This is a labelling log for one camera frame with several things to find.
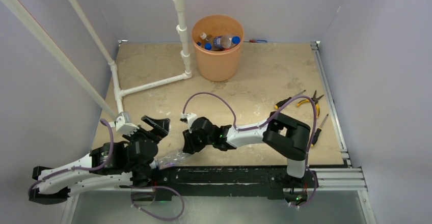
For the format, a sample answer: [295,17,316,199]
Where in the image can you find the metal side rail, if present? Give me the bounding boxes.
[310,42,367,191]

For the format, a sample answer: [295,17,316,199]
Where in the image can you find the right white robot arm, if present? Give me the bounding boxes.
[180,112,311,187]

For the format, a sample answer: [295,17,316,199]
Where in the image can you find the white PVC pipe frame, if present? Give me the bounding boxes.
[1,0,192,128]

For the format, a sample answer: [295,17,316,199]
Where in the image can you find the purple cable loop front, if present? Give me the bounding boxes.
[130,181,187,220]

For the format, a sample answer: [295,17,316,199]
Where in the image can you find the yellow tea bottle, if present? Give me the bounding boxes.
[199,32,213,46]

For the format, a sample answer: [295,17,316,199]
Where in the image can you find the yellow handled pliers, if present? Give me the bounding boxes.
[296,90,324,118]

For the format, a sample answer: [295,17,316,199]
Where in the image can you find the blue label water bottle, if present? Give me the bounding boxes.
[204,43,213,50]

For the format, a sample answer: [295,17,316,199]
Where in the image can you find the black yellow screwdriver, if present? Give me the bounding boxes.
[311,114,329,147]
[274,90,306,110]

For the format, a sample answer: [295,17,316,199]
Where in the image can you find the small blue label bottle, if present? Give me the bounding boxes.
[212,35,241,51]

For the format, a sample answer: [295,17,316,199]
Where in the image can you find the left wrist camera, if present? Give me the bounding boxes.
[114,111,139,136]

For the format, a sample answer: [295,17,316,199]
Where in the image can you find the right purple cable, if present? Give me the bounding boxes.
[182,92,320,208]

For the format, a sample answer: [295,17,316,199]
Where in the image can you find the orange plastic bin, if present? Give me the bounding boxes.
[191,14,245,81]

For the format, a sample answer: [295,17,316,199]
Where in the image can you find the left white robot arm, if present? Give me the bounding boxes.
[28,112,171,205]

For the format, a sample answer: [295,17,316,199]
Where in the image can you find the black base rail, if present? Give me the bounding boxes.
[134,165,319,203]

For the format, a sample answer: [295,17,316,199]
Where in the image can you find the crushed clear bottle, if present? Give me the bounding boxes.
[150,150,191,170]

